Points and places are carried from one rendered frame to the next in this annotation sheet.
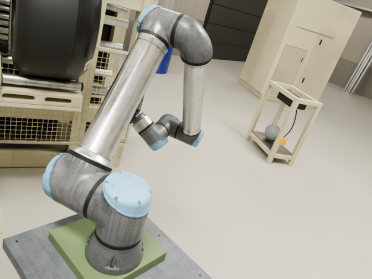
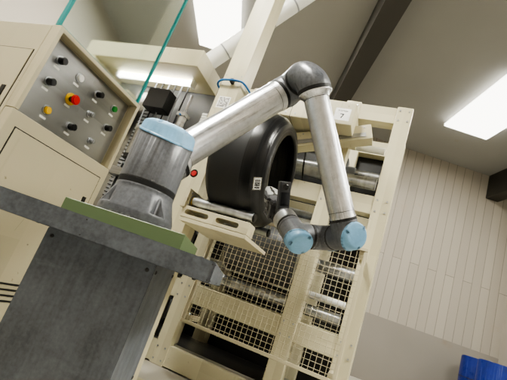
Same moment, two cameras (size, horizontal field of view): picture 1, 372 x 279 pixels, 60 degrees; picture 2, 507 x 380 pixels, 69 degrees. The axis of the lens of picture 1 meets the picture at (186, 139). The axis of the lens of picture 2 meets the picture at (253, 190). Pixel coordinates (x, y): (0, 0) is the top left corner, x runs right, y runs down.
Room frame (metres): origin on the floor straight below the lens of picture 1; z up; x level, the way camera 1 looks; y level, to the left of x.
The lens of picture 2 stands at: (0.49, -0.81, 0.57)
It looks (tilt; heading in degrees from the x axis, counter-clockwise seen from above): 15 degrees up; 57
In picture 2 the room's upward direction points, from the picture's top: 20 degrees clockwise
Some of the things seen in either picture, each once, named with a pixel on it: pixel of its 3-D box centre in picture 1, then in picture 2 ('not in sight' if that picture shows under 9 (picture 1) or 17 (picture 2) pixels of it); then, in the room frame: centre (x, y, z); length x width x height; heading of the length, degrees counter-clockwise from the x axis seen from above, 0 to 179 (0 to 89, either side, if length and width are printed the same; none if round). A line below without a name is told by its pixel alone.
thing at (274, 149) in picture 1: (280, 122); not in sight; (3.65, -1.00, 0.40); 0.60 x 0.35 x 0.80; 24
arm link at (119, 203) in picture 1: (122, 206); (159, 156); (0.79, 0.12, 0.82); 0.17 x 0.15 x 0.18; 75
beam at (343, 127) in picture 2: not in sight; (307, 117); (1.79, 0.85, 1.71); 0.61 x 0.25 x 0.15; 125
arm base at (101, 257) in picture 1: (117, 240); (140, 203); (0.79, 0.11, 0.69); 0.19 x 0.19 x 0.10
